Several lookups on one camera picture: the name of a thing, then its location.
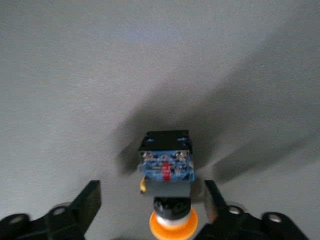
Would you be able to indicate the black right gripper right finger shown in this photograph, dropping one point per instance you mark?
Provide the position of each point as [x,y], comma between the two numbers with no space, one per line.
[213,202]

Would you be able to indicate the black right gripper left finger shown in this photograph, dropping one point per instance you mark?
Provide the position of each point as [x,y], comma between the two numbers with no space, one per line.
[88,205]

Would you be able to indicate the yellow mushroom push button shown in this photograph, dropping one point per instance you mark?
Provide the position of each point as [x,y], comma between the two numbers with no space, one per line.
[166,190]

